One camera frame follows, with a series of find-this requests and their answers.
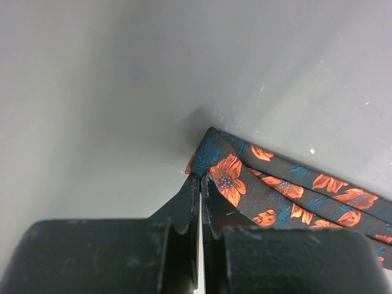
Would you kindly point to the dark orange floral tie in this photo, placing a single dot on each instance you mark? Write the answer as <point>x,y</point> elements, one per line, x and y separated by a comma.
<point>275,192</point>

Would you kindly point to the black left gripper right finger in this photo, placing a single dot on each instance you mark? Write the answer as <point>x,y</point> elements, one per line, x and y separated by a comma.
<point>217,215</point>

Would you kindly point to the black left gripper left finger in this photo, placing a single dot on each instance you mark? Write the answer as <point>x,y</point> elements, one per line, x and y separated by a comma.
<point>181,261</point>

